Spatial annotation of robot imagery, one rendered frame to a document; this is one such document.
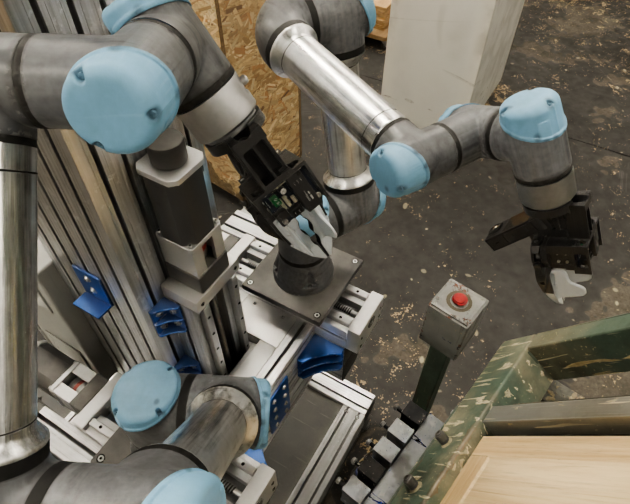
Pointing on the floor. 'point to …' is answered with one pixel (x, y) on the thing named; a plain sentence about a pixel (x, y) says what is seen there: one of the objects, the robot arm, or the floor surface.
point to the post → (430, 378)
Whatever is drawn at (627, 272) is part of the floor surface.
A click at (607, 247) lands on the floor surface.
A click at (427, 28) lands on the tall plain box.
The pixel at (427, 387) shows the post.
